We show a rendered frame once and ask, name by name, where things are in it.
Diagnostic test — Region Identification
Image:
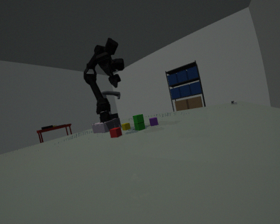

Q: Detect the green block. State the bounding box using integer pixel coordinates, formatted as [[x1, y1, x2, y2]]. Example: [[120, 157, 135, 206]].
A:
[[134, 122, 145, 130], [133, 114, 144, 123]]

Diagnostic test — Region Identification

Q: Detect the purple cube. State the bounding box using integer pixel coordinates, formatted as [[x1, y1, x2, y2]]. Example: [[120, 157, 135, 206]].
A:
[[149, 117, 158, 126]]

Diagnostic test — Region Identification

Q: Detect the red block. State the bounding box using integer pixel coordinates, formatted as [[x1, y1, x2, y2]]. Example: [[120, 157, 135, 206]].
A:
[[109, 127, 122, 138]]

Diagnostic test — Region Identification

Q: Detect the yellow block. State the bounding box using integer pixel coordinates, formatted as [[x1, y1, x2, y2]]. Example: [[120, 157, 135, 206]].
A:
[[122, 123, 130, 130]]

